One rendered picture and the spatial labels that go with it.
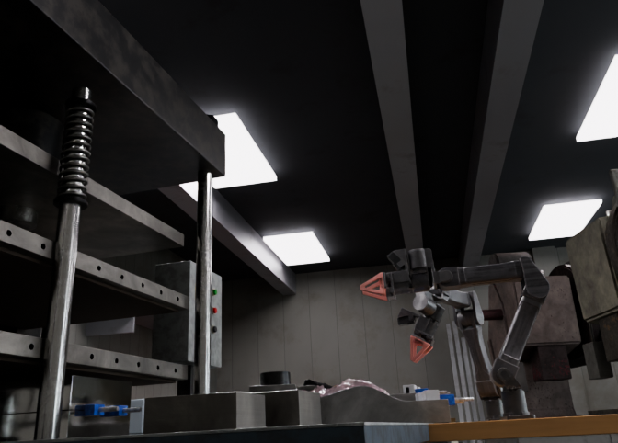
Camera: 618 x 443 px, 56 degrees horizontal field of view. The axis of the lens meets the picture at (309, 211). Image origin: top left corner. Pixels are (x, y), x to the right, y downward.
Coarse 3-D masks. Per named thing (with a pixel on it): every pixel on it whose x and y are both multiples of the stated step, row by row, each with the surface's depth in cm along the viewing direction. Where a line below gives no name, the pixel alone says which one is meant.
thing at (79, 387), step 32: (0, 384) 156; (32, 384) 153; (64, 384) 150; (96, 384) 159; (128, 384) 172; (0, 416) 152; (32, 416) 150; (64, 416) 147; (96, 416) 157; (128, 416) 170
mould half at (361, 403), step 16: (288, 384) 149; (320, 400) 147; (336, 400) 147; (352, 400) 147; (368, 400) 147; (384, 400) 147; (400, 400) 147; (432, 400) 147; (336, 416) 146; (352, 416) 146; (368, 416) 146; (384, 416) 146; (400, 416) 146; (416, 416) 146; (432, 416) 146; (448, 416) 146
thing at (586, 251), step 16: (592, 224) 441; (608, 224) 417; (576, 240) 469; (592, 240) 443; (608, 240) 412; (576, 256) 470; (592, 256) 445; (608, 256) 425; (576, 272) 472; (592, 272) 446; (608, 272) 424; (592, 288) 448; (608, 288) 426; (592, 304) 450; (608, 304) 427; (592, 320) 455; (608, 320) 436; (592, 336) 471; (608, 336) 437; (592, 352) 461; (608, 352) 438; (592, 368) 462; (608, 368) 454
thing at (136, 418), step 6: (132, 402) 431; (138, 402) 430; (132, 414) 428; (138, 414) 427; (132, 420) 426; (138, 420) 425; (132, 426) 424; (138, 426) 423; (132, 432) 423; (138, 432) 422
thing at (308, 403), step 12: (276, 396) 113; (288, 396) 112; (300, 396) 112; (312, 396) 120; (276, 408) 112; (288, 408) 111; (300, 408) 111; (312, 408) 118; (276, 420) 111; (288, 420) 110; (300, 420) 110; (312, 420) 117
